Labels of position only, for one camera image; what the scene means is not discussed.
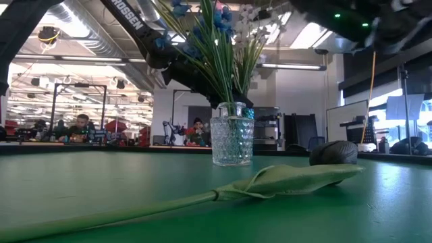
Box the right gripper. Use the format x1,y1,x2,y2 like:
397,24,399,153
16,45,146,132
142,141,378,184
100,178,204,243
290,0,382,43

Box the blue artificial flower bunch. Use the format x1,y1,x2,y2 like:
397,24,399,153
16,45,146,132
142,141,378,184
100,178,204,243
198,0,237,104
153,0,237,104

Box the black metal frame stand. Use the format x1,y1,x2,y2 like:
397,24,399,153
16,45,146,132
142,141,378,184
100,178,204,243
50,82,108,131
171,88,217,136

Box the whiteboard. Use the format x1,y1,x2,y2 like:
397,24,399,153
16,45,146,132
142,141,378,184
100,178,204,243
325,99,369,143

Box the silver round ventilation duct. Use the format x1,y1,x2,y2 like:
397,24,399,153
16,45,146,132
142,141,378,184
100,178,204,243
43,0,159,92

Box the blue office chair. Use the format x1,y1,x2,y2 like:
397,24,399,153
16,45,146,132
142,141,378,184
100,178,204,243
306,136,327,153

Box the grey door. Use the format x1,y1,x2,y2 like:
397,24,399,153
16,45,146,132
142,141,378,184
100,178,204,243
187,105,213,142

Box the dark bottle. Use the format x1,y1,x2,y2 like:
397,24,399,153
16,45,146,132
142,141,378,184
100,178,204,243
378,136,391,155

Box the black round ceiling device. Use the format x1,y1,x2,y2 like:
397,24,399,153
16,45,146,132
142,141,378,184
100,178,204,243
36,26,61,45

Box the black bag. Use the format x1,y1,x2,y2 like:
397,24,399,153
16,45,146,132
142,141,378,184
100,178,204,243
389,136,431,156

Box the red fabric cover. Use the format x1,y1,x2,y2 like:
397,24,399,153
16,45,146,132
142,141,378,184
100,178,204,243
105,120,128,134

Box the yellow hanging cable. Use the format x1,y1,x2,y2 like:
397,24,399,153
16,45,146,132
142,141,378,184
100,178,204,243
360,51,377,144

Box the white paper sheet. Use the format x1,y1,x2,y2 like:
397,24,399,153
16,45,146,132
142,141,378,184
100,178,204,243
385,93,425,121

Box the blue ribbed glass vase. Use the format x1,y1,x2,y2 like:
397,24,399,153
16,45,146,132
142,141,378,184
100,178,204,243
241,106,257,121

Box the clear textured glass vase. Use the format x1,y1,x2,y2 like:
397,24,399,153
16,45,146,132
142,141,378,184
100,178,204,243
209,101,255,167

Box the black table edge rail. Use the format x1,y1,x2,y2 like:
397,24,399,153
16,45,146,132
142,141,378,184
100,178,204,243
0,144,432,166

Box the black perforated rack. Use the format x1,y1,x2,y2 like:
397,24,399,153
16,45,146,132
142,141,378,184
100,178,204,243
339,115,381,144

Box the green artificial tulip stem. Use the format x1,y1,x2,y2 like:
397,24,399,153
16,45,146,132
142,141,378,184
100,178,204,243
0,140,365,243

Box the black upright panels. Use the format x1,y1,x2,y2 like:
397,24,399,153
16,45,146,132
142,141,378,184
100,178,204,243
283,113,319,149

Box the person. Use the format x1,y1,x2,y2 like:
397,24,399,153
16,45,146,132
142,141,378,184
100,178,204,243
59,113,97,144
187,117,212,146
32,118,48,141

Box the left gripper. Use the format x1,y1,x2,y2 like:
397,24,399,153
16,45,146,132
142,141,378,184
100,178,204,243
161,59,254,109

